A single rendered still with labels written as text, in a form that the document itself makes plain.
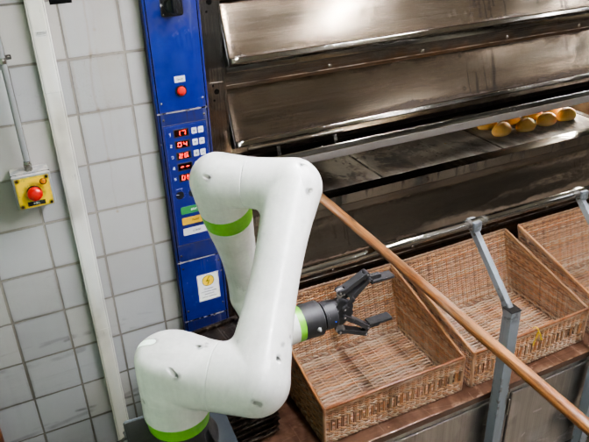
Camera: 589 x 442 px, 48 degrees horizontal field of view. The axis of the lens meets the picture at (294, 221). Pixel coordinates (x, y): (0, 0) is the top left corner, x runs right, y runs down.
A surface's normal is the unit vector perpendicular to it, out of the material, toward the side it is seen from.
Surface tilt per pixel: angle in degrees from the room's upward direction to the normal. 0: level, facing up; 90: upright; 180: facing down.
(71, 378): 90
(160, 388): 89
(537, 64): 70
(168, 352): 12
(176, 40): 90
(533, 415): 87
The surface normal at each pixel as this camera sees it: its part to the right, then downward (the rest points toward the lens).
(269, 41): 0.40, 0.08
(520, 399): 0.43, 0.41
